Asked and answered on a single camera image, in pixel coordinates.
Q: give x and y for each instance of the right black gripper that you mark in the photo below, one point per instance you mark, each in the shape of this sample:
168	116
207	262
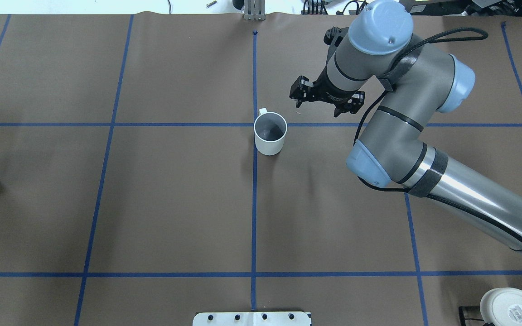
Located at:
332	92

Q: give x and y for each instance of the aluminium frame post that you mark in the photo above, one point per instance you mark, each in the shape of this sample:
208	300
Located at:
254	10

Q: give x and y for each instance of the lower white mug on rack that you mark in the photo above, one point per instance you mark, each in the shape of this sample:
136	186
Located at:
502	307

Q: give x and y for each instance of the white mug grey inside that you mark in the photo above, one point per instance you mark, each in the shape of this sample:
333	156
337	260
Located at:
269	129

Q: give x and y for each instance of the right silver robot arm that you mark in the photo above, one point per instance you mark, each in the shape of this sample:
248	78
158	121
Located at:
419	80

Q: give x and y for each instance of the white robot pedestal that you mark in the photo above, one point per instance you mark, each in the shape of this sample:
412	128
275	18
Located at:
272	318

